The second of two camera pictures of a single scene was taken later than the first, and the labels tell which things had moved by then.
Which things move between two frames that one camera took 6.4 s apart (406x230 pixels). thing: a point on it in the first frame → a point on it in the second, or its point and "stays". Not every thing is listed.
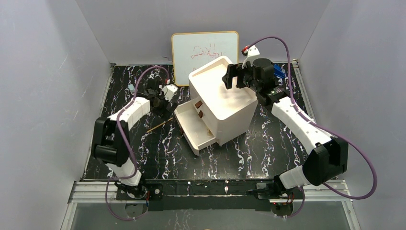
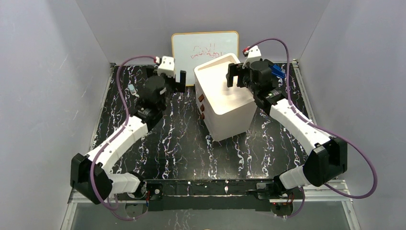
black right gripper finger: x=232 y=71 stays
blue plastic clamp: x=278 y=72 stays
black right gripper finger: x=242 y=81 stays
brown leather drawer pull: x=198 y=104 → x=201 y=97
